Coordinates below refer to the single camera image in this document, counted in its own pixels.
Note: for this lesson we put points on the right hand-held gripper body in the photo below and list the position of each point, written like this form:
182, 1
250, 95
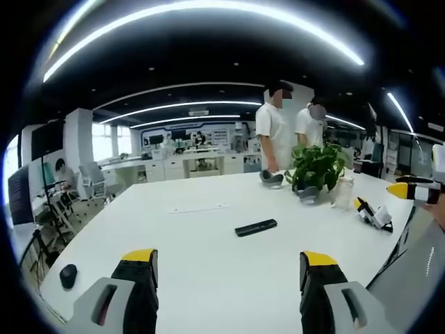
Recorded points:
438, 163

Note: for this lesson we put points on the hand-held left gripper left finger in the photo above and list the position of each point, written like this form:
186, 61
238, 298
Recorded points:
139, 278

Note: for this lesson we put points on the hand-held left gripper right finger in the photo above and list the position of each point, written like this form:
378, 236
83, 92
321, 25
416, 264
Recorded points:
318, 282

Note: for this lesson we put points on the black remote control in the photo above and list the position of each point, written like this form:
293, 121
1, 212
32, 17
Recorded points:
255, 227

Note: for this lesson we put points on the person's right hand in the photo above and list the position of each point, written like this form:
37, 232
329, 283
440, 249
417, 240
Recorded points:
437, 214

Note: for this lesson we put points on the spare hand-held gripper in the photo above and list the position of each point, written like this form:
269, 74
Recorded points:
373, 214

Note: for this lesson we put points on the black computer mouse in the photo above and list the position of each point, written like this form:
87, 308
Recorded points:
68, 275

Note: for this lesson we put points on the clear glass jar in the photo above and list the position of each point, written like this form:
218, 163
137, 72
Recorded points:
342, 193

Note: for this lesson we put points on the grey flat panel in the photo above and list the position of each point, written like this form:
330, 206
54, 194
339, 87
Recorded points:
413, 278

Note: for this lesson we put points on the grey curved headset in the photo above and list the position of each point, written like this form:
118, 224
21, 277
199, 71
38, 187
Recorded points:
271, 179
309, 195

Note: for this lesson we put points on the green potted plant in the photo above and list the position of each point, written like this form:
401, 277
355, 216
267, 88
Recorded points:
318, 163

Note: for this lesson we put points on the black tripod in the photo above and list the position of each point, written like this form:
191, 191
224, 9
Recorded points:
36, 248

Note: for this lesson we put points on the grey office chair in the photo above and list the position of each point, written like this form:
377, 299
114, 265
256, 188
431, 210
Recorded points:
94, 179

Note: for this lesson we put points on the white cabinet counter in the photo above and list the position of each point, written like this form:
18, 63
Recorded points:
174, 165

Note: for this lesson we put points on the dark computer monitor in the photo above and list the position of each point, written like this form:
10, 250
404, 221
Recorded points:
20, 195

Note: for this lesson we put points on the long ceiling light strip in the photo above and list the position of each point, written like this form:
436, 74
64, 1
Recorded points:
194, 10

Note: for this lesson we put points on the black wall screen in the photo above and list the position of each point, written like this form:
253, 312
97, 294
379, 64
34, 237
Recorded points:
47, 139

